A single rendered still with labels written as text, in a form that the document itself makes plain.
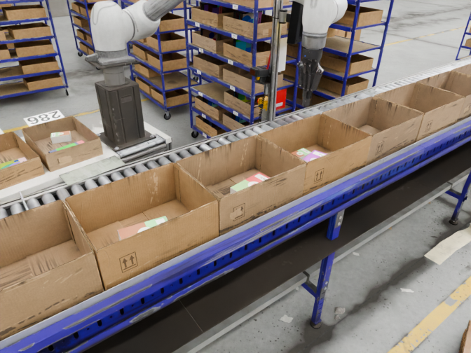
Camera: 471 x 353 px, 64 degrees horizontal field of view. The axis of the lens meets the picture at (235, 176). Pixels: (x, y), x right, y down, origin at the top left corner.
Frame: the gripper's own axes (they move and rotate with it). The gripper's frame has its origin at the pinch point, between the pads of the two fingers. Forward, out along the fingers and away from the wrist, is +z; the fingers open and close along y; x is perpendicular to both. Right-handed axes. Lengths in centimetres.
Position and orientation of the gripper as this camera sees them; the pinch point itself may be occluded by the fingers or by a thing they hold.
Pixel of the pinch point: (306, 97)
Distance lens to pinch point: 159.6
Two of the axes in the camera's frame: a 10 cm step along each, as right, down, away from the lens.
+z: -0.1, 8.4, 5.4
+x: -8.0, 3.1, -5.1
